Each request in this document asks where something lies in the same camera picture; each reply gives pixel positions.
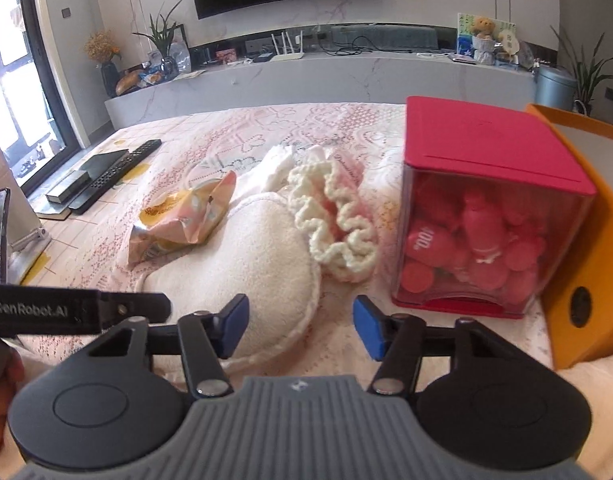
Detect orange cardboard box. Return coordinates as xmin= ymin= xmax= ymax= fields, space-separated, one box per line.
xmin=525 ymin=103 xmax=613 ymax=371

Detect round white ornament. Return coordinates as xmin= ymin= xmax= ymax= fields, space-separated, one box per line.
xmin=496 ymin=30 xmax=520 ymax=56

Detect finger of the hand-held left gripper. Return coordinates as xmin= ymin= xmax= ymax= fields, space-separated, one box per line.
xmin=97 ymin=291 xmax=171 ymax=333

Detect black flat box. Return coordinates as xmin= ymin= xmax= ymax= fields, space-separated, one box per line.
xmin=46 ymin=149 xmax=130 ymax=206

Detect cream crocheted cloth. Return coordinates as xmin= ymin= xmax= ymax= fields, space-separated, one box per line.
xmin=286 ymin=144 xmax=378 ymax=286

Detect cream plush cushion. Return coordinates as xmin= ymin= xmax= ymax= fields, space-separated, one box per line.
xmin=136 ymin=191 xmax=322 ymax=366

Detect tall green potted plant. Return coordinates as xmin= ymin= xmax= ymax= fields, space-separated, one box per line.
xmin=551 ymin=25 xmax=613 ymax=117

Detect blue-grey trash can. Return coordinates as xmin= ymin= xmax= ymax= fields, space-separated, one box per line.
xmin=533 ymin=62 xmax=580 ymax=111

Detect pink patterned bedspread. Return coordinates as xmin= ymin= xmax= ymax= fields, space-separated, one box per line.
xmin=0 ymin=102 xmax=562 ymax=461

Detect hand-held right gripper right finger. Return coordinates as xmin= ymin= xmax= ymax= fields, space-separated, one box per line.
xmin=353 ymin=295 xmax=508 ymax=396

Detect brown teddy bear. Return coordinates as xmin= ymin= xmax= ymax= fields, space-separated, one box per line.
xmin=470 ymin=16 xmax=497 ymax=66

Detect silver metal stand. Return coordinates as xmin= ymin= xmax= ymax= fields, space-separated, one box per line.
xmin=7 ymin=194 xmax=52 ymax=273

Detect white cloth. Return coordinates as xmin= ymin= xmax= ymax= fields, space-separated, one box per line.
xmin=256 ymin=144 xmax=303 ymax=194

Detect brown bread loaf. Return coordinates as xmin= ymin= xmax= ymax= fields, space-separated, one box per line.
xmin=115 ymin=69 xmax=143 ymax=96

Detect white wifi router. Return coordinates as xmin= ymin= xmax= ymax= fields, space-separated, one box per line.
xmin=270 ymin=31 xmax=307 ymax=63

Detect green plant glass vase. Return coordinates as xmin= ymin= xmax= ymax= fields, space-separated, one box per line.
xmin=132 ymin=0 xmax=185 ymax=81

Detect black cables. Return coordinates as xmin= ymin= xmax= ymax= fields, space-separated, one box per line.
xmin=316 ymin=34 xmax=378 ymax=57

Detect glass balcony door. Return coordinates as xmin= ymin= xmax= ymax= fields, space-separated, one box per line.
xmin=0 ymin=0 xmax=87 ymax=197

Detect red lidded clear box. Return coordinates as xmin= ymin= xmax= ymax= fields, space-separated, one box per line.
xmin=391 ymin=96 xmax=598 ymax=320

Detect white marble tv cabinet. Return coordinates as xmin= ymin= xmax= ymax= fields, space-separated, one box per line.
xmin=105 ymin=52 xmax=537 ymax=128

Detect small grey box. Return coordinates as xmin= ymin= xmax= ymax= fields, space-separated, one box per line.
xmin=45 ymin=170 xmax=90 ymax=205

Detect dried yellow flowers vase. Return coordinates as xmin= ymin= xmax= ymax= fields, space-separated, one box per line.
xmin=84 ymin=30 xmax=122 ymax=99

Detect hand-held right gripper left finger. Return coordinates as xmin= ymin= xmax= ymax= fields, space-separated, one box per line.
xmin=89 ymin=294 xmax=250 ymax=399

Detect black remote control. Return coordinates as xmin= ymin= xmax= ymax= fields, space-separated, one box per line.
xmin=69 ymin=139 xmax=163 ymax=213

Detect orange snack packet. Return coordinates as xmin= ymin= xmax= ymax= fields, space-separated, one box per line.
xmin=128 ymin=170 xmax=237 ymax=267

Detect teddy bear gift box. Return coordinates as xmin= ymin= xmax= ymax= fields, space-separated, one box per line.
xmin=456 ymin=12 xmax=517 ymax=59

